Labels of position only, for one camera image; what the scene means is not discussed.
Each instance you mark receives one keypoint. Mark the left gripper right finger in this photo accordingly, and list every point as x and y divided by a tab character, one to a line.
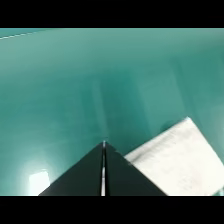
126	180

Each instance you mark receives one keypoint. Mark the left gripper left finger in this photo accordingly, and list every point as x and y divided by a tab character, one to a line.
85	180

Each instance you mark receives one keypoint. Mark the white garment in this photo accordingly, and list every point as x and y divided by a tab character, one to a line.
180	163

